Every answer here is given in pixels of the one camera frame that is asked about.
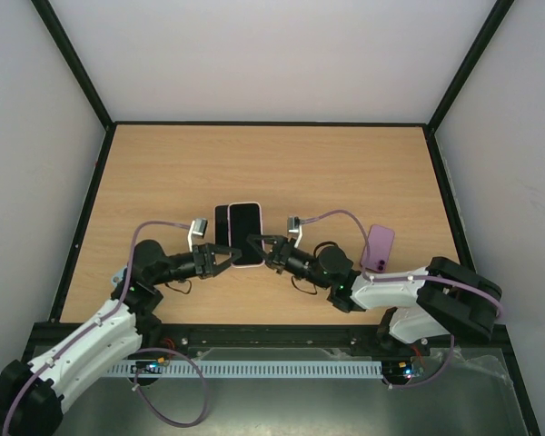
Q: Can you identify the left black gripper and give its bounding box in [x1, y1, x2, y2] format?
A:
[151, 243, 241, 286]

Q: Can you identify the light blue phone case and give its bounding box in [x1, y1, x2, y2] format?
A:
[111, 266, 127, 286]

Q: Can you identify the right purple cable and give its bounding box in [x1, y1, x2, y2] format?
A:
[299, 208, 504, 390]

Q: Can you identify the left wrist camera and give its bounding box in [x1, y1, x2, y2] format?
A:
[187, 218, 208, 252]

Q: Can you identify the black screen phone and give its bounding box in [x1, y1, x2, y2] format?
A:
[214, 204, 232, 250]

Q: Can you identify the cream white phone case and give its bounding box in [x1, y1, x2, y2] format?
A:
[227, 202, 264, 269]

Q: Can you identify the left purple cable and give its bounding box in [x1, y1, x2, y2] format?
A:
[2, 220, 208, 436]

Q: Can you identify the black aluminium frame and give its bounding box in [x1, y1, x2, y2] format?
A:
[18, 1, 540, 435]

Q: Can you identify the purple cable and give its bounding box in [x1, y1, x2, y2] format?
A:
[2, 220, 208, 436]
[299, 208, 504, 390]

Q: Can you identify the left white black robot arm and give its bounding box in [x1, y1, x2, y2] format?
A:
[0, 240, 242, 435]

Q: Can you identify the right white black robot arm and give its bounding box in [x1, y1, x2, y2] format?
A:
[247, 234, 503, 356]

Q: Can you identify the white slotted cable duct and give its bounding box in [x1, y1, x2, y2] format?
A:
[104, 360, 382, 380]

